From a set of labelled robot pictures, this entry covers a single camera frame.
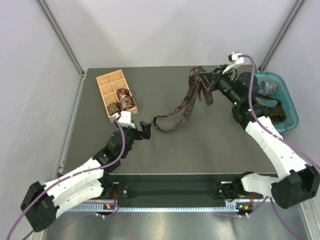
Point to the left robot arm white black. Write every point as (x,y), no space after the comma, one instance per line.
(43,203)

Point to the wooden compartment box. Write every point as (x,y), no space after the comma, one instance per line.
(108,85)

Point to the grey patterned tie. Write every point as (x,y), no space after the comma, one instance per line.
(267,88)

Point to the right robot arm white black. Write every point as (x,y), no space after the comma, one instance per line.
(296,181)

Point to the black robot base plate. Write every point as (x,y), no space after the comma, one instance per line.
(167,190)

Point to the brown patterned rolled tie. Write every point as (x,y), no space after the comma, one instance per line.
(113,108)

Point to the left aluminium frame post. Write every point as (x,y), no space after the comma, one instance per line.
(60,35)

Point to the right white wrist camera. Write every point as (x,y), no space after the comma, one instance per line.
(235,61)

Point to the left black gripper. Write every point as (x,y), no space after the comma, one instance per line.
(141,135)

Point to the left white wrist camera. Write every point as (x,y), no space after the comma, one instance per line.
(124,119)

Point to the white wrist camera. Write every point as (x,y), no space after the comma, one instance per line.
(235,61)
(124,119)

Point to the teal plastic basket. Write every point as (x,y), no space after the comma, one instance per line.
(282,94)

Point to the dark purple patterned tie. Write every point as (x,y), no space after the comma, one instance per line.
(195,88)

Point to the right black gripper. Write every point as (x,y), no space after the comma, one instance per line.
(210,77)

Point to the aluminium frame post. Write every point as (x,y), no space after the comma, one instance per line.
(60,35)
(297,6)

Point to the right aluminium frame post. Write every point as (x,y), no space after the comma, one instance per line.
(297,6)

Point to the colourful rolled tie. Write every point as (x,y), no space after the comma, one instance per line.
(125,99)

